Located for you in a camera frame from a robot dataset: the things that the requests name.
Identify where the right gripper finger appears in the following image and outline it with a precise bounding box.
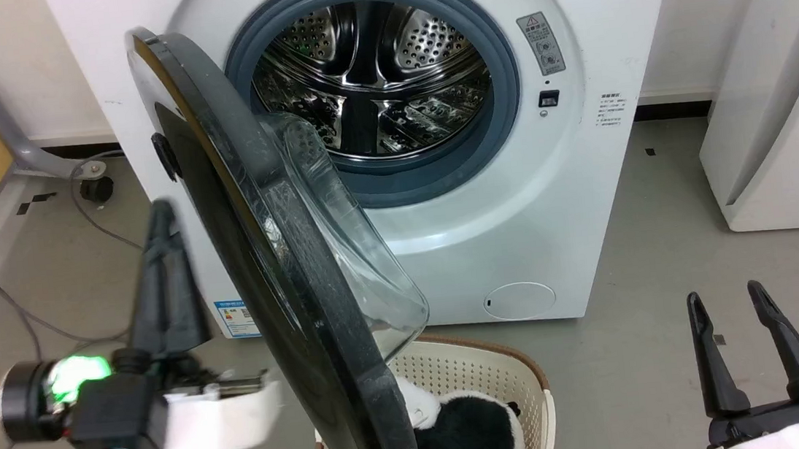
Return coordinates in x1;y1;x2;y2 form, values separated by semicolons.
686;287;753;421
746;276;799;404

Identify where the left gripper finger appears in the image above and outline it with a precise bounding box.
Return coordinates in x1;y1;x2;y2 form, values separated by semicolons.
115;199;180;358
163;226;213;356

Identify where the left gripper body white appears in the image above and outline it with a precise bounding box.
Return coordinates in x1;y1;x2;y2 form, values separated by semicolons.
0;335;287;449

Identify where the black round washer door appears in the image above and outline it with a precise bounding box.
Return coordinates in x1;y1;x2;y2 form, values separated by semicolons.
124;2;444;449

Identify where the white front-load washing machine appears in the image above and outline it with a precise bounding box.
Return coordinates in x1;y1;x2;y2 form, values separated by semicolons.
45;0;712;366

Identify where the grey rubber door gasket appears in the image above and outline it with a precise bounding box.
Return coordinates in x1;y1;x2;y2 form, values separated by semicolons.
218;0;530;222

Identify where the black caster wheel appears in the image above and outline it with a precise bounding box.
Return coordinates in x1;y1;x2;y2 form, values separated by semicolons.
79;175;116;206

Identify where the grey metal furniture leg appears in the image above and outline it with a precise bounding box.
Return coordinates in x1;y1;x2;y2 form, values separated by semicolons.
0;77;109;187

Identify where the round white filter cover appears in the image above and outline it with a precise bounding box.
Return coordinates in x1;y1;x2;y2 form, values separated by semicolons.
482;280;557;323

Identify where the cream plastic laundry basket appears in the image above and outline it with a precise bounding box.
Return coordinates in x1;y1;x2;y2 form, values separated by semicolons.
305;323;560;449

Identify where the black white plush panda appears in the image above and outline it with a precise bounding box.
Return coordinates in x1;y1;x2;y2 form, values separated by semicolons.
393;364;526;449

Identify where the steel washer drum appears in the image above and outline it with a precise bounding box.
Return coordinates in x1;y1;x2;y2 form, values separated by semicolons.
246;0;499;171

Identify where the thin grey floor cable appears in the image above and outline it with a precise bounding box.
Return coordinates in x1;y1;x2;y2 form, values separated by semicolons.
0;266;125;449
66;149;146;256

